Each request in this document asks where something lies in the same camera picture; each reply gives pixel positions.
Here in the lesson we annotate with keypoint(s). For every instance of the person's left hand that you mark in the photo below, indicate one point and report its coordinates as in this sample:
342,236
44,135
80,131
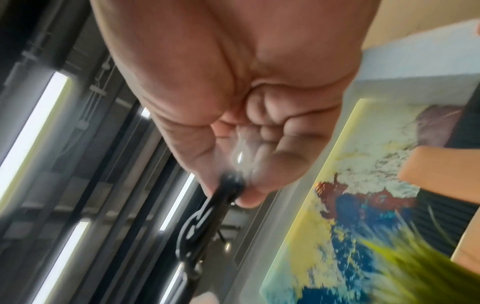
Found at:
207,299

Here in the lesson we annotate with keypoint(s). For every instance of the person's right hand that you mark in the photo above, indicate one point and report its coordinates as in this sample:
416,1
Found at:
210,65

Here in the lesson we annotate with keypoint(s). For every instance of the long ceiling light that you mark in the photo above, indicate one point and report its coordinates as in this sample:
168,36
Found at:
178,202
63,264
171,285
33,136

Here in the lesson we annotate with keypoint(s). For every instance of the green potted plant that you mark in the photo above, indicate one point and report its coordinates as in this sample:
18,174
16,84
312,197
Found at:
420,273

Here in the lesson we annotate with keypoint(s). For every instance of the orange chair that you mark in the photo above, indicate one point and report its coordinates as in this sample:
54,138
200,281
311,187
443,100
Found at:
438,172

